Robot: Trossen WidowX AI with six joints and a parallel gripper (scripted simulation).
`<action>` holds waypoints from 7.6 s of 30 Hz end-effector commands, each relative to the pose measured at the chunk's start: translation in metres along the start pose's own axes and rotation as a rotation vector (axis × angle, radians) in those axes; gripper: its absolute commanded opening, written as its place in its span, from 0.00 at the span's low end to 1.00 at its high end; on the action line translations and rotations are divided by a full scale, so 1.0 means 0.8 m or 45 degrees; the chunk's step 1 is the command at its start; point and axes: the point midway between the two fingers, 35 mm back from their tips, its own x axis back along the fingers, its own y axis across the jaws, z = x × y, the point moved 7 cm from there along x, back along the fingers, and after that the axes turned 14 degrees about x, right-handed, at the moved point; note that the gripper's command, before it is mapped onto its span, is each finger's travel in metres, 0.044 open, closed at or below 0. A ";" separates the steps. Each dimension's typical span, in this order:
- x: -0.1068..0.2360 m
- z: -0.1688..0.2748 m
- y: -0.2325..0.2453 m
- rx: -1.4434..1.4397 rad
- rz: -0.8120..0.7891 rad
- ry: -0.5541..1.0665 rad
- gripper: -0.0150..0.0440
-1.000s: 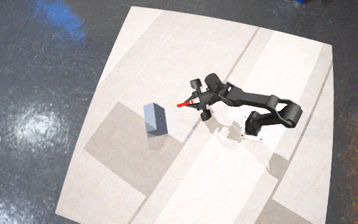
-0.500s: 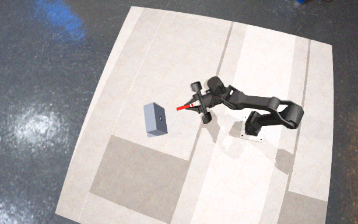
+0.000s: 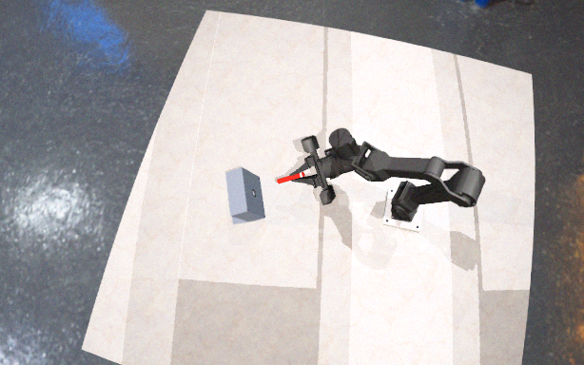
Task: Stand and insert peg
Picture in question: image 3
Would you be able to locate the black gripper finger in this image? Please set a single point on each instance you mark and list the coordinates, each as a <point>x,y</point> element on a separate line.
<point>308,180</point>
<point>305,166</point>

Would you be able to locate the red peg with white band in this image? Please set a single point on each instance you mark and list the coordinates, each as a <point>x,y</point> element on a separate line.
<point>290,178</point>

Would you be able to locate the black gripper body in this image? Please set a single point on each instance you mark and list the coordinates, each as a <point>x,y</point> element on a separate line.
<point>326,167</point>

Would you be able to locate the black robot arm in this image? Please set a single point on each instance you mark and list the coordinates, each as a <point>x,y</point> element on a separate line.
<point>463,188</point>

